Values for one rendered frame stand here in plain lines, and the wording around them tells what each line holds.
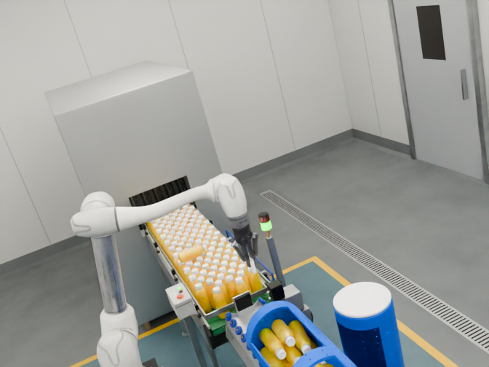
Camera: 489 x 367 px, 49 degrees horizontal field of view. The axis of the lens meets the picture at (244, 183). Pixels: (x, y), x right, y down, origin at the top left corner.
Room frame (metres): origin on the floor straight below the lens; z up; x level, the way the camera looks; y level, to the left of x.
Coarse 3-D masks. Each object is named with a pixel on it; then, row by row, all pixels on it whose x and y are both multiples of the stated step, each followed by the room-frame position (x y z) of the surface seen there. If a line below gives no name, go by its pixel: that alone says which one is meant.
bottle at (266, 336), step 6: (264, 330) 2.03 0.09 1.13; (270, 330) 2.03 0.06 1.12; (264, 336) 1.99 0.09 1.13; (270, 336) 1.97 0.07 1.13; (276, 336) 1.98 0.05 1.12; (264, 342) 1.97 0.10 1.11; (270, 342) 1.94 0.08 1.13; (276, 342) 1.92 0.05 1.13; (270, 348) 1.92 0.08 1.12; (276, 348) 1.90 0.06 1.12; (282, 348) 1.90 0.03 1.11; (276, 354) 1.89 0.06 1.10
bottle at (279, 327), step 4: (276, 320) 2.05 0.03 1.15; (280, 320) 2.04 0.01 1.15; (272, 324) 2.05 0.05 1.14; (276, 324) 2.02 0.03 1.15; (280, 324) 2.01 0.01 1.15; (284, 324) 2.00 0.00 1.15; (272, 328) 2.03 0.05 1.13; (276, 328) 2.00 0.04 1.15; (280, 328) 1.97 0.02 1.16; (284, 328) 1.96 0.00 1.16; (288, 328) 1.96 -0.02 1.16; (276, 332) 1.98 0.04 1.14; (280, 332) 1.95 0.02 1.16; (284, 332) 1.93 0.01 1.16; (288, 332) 1.93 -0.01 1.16; (292, 332) 1.94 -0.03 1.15; (280, 336) 1.93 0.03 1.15; (284, 336) 1.92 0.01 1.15; (288, 336) 1.91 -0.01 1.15; (292, 336) 1.91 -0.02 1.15; (280, 340) 1.93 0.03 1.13; (284, 340) 1.91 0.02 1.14
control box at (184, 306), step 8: (168, 288) 2.68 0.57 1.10; (176, 288) 2.65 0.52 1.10; (184, 288) 2.63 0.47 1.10; (168, 296) 2.64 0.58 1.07; (176, 296) 2.57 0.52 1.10; (184, 296) 2.55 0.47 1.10; (176, 304) 2.49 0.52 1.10; (184, 304) 2.51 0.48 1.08; (192, 304) 2.52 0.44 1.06; (176, 312) 2.51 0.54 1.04; (184, 312) 2.50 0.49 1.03; (192, 312) 2.51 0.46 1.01
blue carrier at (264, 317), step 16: (272, 304) 2.05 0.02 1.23; (288, 304) 2.06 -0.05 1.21; (256, 320) 2.00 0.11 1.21; (272, 320) 2.06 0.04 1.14; (288, 320) 2.08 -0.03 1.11; (304, 320) 1.91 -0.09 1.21; (256, 336) 2.04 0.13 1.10; (320, 336) 1.78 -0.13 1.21; (256, 352) 1.91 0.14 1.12; (320, 352) 1.66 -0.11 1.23; (336, 352) 1.67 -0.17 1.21
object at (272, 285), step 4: (276, 280) 2.61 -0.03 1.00; (268, 284) 2.60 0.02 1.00; (272, 284) 2.59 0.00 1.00; (276, 284) 2.58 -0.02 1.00; (280, 284) 2.57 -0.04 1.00; (268, 288) 2.59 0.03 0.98; (272, 288) 2.55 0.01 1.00; (276, 288) 2.55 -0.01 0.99; (280, 288) 2.56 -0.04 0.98; (268, 292) 2.56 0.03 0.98; (272, 292) 2.55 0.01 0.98; (276, 292) 2.55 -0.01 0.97; (280, 292) 2.56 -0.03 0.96; (284, 292) 2.57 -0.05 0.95; (272, 296) 2.56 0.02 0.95; (276, 296) 2.55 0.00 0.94; (280, 296) 2.56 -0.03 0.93; (284, 296) 2.56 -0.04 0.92; (276, 300) 2.55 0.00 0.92
